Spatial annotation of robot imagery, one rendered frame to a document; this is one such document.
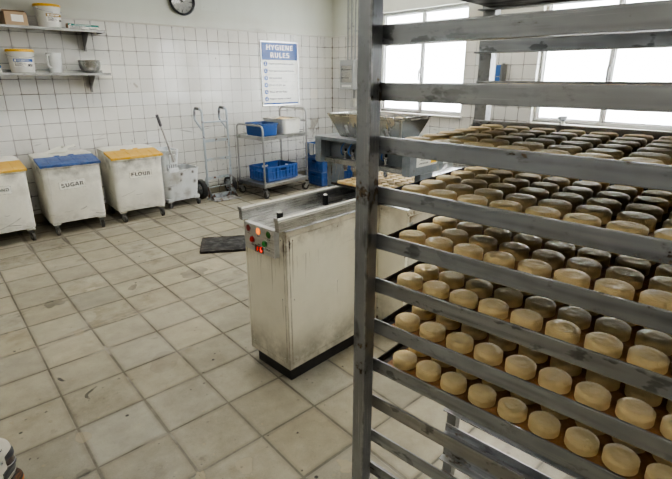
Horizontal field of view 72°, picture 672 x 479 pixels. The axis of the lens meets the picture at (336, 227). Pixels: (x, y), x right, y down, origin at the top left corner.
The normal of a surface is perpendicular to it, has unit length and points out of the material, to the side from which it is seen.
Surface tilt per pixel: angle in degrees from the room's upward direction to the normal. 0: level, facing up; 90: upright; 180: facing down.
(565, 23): 90
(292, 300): 90
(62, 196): 92
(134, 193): 93
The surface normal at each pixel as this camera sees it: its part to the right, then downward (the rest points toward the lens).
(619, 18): -0.66, 0.23
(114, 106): 0.66, 0.23
